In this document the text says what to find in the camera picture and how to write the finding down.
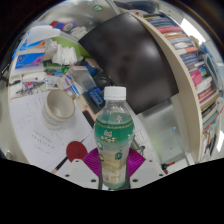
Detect green-labelled clear drink bottle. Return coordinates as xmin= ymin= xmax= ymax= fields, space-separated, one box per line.
xmin=94 ymin=86 xmax=136 ymax=190

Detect wall shelf with books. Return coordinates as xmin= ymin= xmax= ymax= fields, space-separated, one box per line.
xmin=133 ymin=9 xmax=224 ymax=164

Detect white tissue stack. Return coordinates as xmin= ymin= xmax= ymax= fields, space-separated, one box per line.
xmin=51 ymin=44 xmax=78 ymax=66

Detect white paper sheet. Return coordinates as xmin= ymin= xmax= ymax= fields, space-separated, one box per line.
xmin=9 ymin=91 xmax=98 ymax=173

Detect blue round tin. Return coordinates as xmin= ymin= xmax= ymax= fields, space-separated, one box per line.
xmin=82 ymin=58 xmax=101 ymax=77

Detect blue circuit board box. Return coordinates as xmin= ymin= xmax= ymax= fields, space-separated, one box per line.
xmin=87 ymin=86 xmax=107 ymax=108

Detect dark pencil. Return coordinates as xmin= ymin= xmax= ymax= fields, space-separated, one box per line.
xmin=51 ymin=155 xmax=69 ymax=174

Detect flat round red coaster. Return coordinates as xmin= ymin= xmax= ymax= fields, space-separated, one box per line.
xmin=65 ymin=140 xmax=88 ymax=163

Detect white wall socket strip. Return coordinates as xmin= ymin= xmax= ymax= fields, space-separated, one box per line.
xmin=133 ymin=129 xmax=151 ymax=149

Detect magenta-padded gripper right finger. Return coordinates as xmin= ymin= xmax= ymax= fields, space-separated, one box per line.
xmin=124 ymin=147 xmax=167 ymax=190

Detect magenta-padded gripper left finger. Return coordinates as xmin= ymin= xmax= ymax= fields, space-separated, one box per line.
xmin=61 ymin=147 xmax=102 ymax=190

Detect black computer monitor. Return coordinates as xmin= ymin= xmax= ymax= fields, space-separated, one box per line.
xmin=78 ymin=12 xmax=180 ymax=115

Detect clear plastic box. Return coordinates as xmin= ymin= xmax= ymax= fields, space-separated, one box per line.
xmin=68 ymin=65 xmax=96 ymax=91

